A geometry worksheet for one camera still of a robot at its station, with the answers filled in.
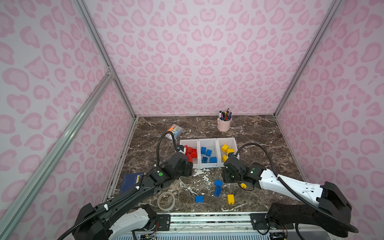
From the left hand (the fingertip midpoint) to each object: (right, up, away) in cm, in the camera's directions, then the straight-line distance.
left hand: (189, 162), depth 79 cm
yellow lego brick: (+22, +5, +18) cm, 29 cm away
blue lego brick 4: (+9, -2, +14) cm, 17 cm away
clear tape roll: (-12, -21, +1) cm, 25 cm away
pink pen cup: (+23, +19, +28) cm, 41 cm away
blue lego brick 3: (+14, -2, +15) cm, 21 cm away
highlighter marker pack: (-11, +16, +31) cm, 37 cm away
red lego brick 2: (+3, +2, +15) cm, 16 cm away
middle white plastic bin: (+13, +7, +21) cm, 26 cm away
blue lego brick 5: (+16, -13, +6) cm, 22 cm away
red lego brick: (-2, +4, +19) cm, 20 cm away
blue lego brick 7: (+6, -20, +2) cm, 21 cm away
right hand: (+20, -8, +2) cm, 21 cm away
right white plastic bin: (+27, +8, +20) cm, 35 cm away
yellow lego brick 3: (+22, -19, -1) cm, 29 cm away
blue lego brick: (+8, +4, +16) cm, 19 cm away
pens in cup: (+24, +26, +24) cm, 43 cm away
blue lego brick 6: (+15, -17, +3) cm, 23 cm away
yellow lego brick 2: (+26, +3, +19) cm, 33 cm away
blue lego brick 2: (+12, +1, +21) cm, 24 cm away
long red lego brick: (0, -1, +15) cm, 15 cm away
